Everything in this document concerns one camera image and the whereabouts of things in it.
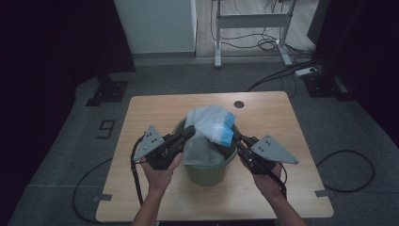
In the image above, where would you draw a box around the white cabinet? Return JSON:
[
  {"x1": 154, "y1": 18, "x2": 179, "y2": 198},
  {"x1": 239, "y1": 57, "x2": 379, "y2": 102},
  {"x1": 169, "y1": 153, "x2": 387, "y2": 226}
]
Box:
[{"x1": 113, "y1": 0, "x2": 198, "y2": 55}]

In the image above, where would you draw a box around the black stand base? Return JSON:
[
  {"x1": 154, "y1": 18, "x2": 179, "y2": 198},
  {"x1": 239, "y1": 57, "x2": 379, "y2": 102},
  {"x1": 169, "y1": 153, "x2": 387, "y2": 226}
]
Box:
[
  {"x1": 302, "y1": 73, "x2": 356, "y2": 102},
  {"x1": 85, "y1": 73, "x2": 130, "y2": 107}
]

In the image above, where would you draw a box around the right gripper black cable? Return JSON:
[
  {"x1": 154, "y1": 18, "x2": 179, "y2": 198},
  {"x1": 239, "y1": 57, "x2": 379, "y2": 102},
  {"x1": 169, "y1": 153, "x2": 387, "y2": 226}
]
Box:
[{"x1": 275, "y1": 149, "x2": 376, "y2": 201}]

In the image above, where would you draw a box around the thick black floor cable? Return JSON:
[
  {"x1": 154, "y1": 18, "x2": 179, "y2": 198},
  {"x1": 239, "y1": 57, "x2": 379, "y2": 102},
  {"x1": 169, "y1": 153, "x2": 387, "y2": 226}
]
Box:
[{"x1": 246, "y1": 58, "x2": 321, "y2": 93}]

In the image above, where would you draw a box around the grey metal desk frame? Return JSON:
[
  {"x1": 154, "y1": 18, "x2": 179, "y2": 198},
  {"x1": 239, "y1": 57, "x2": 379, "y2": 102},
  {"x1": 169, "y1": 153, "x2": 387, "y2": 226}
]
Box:
[{"x1": 212, "y1": 0, "x2": 297, "y2": 69}]

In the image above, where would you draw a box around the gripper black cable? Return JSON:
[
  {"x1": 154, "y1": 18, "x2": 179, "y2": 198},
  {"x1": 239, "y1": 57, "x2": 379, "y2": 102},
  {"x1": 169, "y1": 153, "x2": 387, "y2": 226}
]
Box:
[
  {"x1": 72, "y1": 137, "x2": 146, "y2": 224},
  {"x1": 275, "y1": 149, "x2": 376, "y2": 201}
]

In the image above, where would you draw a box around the white trash bag blue band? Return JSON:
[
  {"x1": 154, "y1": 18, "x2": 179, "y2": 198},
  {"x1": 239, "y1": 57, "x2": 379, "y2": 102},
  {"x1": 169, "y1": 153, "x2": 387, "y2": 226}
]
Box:
[{"x1": 182, "y1": 105, "x2": 237, "y2": 167}]

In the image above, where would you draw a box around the person's right hand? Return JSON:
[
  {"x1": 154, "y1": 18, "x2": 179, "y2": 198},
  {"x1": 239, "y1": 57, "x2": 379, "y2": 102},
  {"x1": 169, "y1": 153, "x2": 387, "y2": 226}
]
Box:
[{"x1": 240, "y1": 157, "x2": 283, "y2": 200}]

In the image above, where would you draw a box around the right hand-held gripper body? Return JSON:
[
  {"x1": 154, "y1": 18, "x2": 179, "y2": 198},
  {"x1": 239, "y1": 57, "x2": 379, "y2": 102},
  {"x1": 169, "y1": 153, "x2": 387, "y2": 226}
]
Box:
[{"x1": 236, "y1": 134, "x2": 299, "y2": 175}]

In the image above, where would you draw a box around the person's left hand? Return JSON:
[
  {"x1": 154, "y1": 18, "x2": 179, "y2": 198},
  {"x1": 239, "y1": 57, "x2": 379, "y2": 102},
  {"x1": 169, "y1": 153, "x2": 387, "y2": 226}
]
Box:
[{"x1": 139, "y1": 153, "x2": 184, "y2": 197}]

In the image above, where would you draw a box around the green plastic trash bin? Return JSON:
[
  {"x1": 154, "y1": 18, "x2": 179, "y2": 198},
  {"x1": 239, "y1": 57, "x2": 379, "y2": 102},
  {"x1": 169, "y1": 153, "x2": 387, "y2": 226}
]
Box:
[{"x1": 172, "y1": 117, "x2": 239, "y2": 187}]

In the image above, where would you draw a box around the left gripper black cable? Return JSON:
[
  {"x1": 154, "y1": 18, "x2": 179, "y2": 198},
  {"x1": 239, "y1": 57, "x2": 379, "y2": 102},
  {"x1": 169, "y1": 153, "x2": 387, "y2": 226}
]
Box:
[{"x1": 72, "y1": 137, "x2": 146, "y2": 224}]

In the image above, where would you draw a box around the white power strip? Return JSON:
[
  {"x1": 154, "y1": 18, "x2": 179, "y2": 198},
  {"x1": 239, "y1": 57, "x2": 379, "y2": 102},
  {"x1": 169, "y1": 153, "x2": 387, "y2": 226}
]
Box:
[{"x1": 295, "y1": 66, "x2": 318, "y2": 77}]

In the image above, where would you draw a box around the dark curtain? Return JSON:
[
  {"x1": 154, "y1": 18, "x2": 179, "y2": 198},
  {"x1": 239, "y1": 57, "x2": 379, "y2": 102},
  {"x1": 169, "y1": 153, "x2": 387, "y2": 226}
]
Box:
[
  {"x1": 0, "y1": 0, "x2": 136, "y2": 218},
  {"x1": 307, "y1": 0, "x2": 399, "y2": 149}
]

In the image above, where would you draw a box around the tangle of thin black cables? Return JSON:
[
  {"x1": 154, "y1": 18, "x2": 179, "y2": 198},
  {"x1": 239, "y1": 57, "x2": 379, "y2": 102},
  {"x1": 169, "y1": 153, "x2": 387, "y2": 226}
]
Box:
[{"x1": 209, "y1": 0, "x2": 318, "y2": 58}]

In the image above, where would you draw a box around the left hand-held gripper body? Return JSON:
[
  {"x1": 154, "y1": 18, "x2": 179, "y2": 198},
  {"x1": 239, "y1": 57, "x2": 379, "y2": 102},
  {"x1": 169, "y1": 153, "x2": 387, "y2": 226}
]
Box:
[{"x1": 133, "y1": 124, "x2": 184, "y2": 171}]

